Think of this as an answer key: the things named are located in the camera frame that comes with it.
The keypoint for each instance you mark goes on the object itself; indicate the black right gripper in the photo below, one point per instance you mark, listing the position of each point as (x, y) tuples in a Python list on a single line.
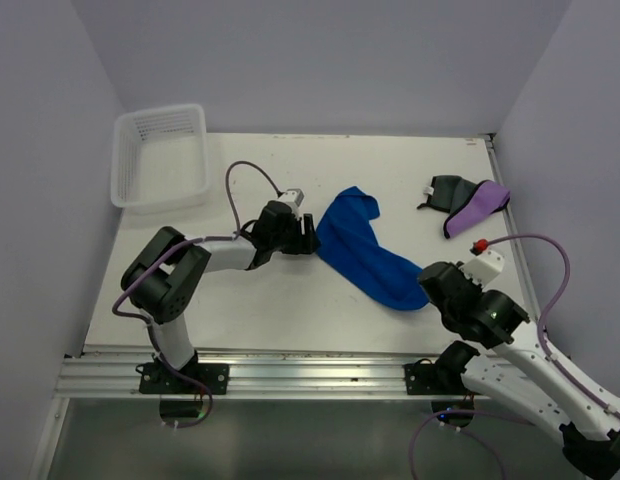
[(473, 283)]

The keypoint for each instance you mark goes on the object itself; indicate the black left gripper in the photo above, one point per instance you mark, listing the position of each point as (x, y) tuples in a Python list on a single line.
[(303, 243)]

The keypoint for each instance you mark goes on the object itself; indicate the blue towel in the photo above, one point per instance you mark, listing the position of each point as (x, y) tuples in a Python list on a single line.
[(349, 245)]

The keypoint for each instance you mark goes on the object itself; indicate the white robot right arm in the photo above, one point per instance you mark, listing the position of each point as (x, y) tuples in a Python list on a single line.
[(500, 355)]

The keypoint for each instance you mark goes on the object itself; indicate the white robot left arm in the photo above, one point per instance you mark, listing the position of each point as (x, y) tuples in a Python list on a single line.
[(159, 284)]

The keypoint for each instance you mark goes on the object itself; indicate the grey towel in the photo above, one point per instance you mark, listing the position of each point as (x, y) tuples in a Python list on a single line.
[(447, 193)]

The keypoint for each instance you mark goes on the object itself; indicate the purple towel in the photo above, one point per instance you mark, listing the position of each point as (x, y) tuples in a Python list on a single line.
[(486, 199)]

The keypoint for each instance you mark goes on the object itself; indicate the white plastic basket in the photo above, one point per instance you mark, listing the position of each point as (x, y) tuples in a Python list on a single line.
[(160, 159)]

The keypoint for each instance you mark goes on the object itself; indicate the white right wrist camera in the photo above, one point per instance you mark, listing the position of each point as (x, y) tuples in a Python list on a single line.
[(485, 265)]

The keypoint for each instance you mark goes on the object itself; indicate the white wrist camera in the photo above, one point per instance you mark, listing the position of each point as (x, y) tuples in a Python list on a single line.
[(485, 265), (293, 196)]

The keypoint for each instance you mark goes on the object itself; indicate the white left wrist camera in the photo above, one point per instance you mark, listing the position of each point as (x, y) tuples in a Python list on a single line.
[(293, 196)]

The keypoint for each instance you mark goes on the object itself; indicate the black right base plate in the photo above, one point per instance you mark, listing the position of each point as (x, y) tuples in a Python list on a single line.
[(424, 377)]

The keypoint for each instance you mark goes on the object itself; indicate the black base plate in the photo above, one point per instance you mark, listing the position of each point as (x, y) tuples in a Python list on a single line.
[(155, 379), (424, 377)]

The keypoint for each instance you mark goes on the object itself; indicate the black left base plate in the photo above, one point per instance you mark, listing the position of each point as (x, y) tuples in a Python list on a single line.
[(155, 379)]

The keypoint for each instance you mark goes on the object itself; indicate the aluminium mounting rail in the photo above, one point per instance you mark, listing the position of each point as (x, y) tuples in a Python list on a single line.
[(112, 374)]

